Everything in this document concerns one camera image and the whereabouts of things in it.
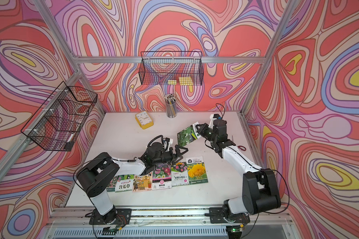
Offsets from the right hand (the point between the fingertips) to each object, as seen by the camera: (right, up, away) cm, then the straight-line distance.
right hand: (195, 128), depth 85 cm
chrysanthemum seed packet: (-20, -28, +1) cm, 34 cm away
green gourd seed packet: (-4, -4, +1) cm, 6 cm away
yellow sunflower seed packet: (+1, -25, +3) cm, 26 cm away
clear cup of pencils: (-16, +16, +22) cm, 32 cm away
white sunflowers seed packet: (-9, -27, +2) cm, 29 cm away
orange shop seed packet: (-30, -31, -1) cm, 44 cm away
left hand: (-5, -15, -4) cm, 16 cm away
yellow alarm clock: (-36, +6, +26) cm, 45 cm away
